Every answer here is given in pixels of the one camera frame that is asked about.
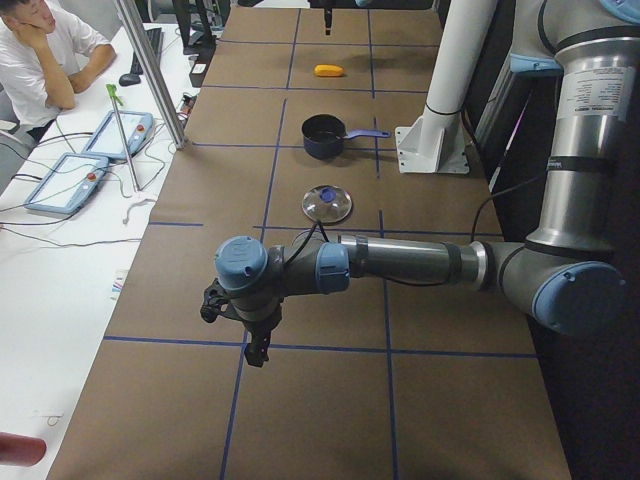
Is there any black computer mouse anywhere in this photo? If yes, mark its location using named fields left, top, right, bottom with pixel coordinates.
left=118, top=73, right=141, bottom=87

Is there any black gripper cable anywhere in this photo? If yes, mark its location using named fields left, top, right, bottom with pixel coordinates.
left=287, top=172, right=551, bottom=266

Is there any upper teach pendant tablet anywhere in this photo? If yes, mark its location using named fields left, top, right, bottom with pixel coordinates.
left=82, top=110, right=154, bottom=161

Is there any red cylinder object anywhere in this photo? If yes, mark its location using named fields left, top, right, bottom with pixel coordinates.
left=1, top=432, right=47, bottom=467

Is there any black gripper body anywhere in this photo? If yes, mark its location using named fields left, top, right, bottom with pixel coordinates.
left=244, top=305, right=282, bottom=345

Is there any dark blue saucepan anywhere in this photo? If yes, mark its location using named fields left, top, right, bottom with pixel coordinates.
left=301, top=114, right=391, bottom=160

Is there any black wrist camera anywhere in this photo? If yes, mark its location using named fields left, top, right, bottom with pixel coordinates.
left=200, top=279, right=236, bottom=324

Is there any person in white shirt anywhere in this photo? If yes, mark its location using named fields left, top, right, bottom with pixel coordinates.
left=1, top=1, right=116, bottom=141

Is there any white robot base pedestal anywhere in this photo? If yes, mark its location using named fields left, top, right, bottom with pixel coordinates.
left=395, top=0, right=498, bottom=175

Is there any teach pendant tablet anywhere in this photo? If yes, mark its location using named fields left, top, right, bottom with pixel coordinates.
left=24, top=153, right=110, bottom=215
left=82, top=110, right=154, bottom=161

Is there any metal rod green tip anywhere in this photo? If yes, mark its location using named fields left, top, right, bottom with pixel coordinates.
left=106, top=83, right=141, bottom=193

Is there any black keyboard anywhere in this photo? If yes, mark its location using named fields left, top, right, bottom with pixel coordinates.
left=130, top=27, right=164, bottom=75

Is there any aluminium frame post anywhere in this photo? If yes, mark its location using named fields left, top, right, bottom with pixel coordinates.
left=114, top=0, right=187, bottom=150

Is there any glass pot lid blue knob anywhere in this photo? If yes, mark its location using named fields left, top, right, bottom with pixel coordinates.
left=301, top=185, right=353, bottom=225

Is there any yellow corn cob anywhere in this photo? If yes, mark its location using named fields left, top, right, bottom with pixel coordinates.
left=313, top=64, right=345, bottom=78

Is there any lower teach pendant tablet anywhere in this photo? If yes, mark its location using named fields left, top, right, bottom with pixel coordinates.
left=24, top=153, right=110, bottom=215

